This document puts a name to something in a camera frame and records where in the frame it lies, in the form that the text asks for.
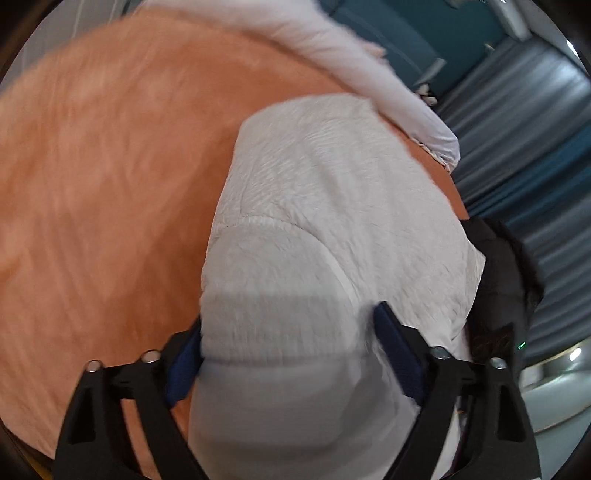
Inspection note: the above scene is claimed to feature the white puffer jacket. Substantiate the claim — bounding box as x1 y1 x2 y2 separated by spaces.
189 92 488 480

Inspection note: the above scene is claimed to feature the white cloth at table edge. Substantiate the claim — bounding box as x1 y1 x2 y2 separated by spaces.
139 0 462 174

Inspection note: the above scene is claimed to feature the blue grey curtain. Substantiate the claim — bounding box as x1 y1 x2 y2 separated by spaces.
434 37 591 370

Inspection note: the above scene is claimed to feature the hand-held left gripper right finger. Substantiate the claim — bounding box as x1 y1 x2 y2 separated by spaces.
372 300 544 480

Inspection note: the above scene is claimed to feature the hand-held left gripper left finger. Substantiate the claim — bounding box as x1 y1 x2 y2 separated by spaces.
53 318 205 480

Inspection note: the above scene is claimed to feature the orange blanket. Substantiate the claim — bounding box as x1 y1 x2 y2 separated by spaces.
0 21 471 476

